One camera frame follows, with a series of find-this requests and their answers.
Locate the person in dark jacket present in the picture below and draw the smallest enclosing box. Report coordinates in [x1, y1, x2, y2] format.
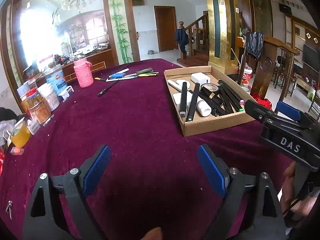
[174, 21, 189, 60]

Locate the brown jar red lid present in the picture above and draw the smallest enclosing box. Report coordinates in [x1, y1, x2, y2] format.
[26, 88, 51, 125]

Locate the black pen gold band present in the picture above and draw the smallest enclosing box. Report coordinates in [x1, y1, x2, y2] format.
[200, 87, 223, 106]

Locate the blue label plastic jar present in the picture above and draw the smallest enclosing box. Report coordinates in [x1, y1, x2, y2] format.
[44, 64, 67, 95]

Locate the dark blue marker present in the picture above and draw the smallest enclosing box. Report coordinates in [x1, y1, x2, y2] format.
[42, 114, 55, 127]

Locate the blue lighter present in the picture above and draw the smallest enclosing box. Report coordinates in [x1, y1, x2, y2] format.
[109, 73, 125, 79]

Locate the pink knitted bottle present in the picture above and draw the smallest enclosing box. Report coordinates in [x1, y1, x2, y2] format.
[74, 57, 94, 88]

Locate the cardboard box tray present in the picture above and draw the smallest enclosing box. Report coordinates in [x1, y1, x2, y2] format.
[164, 66, 254, 137]

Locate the yellow tape roll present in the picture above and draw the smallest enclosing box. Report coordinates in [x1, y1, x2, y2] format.
[10, 120, 31, 148]

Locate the black marker green end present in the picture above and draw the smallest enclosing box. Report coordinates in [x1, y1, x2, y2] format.
[221, 86, 244, 112]

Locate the clear pouch pink item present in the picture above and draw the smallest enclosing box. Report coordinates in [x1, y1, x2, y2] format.
[10, 147, 24, 155]

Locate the small blue white box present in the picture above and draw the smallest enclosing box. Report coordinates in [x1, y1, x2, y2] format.
[57, 86, 74, 102]

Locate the white stick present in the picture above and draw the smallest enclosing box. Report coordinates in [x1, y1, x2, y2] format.
[109, 68, 129, 77]

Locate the white power adapter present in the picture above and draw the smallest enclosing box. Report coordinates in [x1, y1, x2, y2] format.
[191, 72, 210, 85]

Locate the black clear gel pen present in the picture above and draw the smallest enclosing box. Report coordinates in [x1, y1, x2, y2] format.
[180, 81, 187, 118]

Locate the wooden chair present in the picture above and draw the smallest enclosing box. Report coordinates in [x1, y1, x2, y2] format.
[237, 31, 299, 99]

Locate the red carton pack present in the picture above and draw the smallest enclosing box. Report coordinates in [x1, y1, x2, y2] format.
[0, 147, 5, 176]

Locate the left hand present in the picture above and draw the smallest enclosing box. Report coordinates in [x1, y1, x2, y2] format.
[140, 227, 163, 240]

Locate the right hand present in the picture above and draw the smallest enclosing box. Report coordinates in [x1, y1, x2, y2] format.
[280, 161, 319, 217]

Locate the small white barcode box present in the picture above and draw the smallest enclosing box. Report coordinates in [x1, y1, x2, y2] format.
[27, 119, 41, 135]

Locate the white medicine bottle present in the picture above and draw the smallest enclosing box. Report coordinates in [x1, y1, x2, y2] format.
[37, 83, 60, 112]

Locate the black tape roll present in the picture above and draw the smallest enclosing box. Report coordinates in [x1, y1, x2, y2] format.
[200, 83, 219, 93]

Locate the white red bucket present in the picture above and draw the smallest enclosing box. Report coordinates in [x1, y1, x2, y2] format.
[242, 64, 253, 89]

